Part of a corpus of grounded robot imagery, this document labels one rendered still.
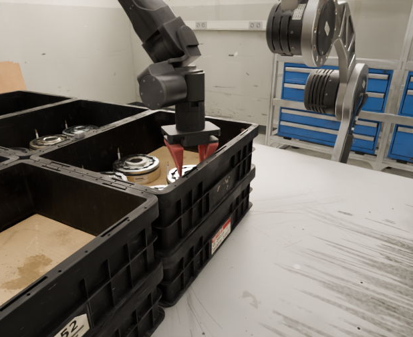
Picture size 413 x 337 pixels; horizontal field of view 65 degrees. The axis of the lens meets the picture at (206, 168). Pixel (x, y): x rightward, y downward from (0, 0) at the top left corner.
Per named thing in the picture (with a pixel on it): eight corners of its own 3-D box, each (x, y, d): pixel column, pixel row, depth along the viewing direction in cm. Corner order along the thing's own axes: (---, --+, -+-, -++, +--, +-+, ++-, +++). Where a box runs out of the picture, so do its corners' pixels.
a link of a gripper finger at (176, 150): (208, 178, 64) (208, 134, 61) (174, 184, 62) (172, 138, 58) (197, 166, 70) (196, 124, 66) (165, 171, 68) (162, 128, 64)
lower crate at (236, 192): (162, 182, 99) (160, 146, 94) (254, 206, 86) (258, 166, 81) (50, 260, 67) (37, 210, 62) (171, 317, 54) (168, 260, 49)
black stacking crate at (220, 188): (160, 149, 94) (158, 111, 89) (256, 169, 81) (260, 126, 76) (40, 214, 62) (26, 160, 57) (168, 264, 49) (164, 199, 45)
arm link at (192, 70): (210, 65, 58) (186, 63, 62) (186, 69, 53) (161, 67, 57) (210, 103, 61) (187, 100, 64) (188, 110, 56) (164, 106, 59)
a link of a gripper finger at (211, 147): (218, 177, 65) (219, 132, 61) (185, 183, 63) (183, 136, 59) (206, 165, 71) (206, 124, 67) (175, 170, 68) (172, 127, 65)
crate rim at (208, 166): (158, 117, 90) (158, 108, 89) (260, 133, 77) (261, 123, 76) (27, 169, 58) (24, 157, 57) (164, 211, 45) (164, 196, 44)
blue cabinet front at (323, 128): (277, 134, 261) (285, 62, 238) (374, 154, 222) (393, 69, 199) (276, 135, 259) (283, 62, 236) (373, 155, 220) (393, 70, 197)
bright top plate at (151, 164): (135, 153, 79) (135, 150, 79) (168, 162, 74) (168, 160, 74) (103, 167, 71) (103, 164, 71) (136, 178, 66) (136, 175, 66)
